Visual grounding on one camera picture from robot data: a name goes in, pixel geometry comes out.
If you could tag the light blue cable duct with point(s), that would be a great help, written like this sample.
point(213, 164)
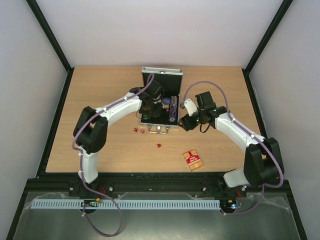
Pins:
point(125, 204)

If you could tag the purple poker chip stack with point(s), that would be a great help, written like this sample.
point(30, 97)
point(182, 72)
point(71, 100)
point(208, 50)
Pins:
point(173, 109)

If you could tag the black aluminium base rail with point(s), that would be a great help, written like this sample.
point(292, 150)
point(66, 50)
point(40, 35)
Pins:
point(197, 184)

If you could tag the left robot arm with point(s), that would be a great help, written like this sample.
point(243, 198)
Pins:
point(90, 132)

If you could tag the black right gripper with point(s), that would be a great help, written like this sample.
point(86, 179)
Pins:
point(185, 123)

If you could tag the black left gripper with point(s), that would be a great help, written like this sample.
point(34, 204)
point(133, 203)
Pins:
point(157, 113)

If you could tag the aluminium poker case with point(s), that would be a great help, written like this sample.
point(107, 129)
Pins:
point(170, 83)

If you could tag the purple round button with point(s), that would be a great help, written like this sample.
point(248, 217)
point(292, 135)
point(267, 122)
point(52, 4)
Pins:
point(166, 101)

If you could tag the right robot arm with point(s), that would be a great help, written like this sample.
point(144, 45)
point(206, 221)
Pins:
point(263, 164)

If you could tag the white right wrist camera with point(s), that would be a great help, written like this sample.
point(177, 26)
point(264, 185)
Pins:
point(190, 106)

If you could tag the red card deck box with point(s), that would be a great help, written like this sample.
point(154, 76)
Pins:
point(192, 159)

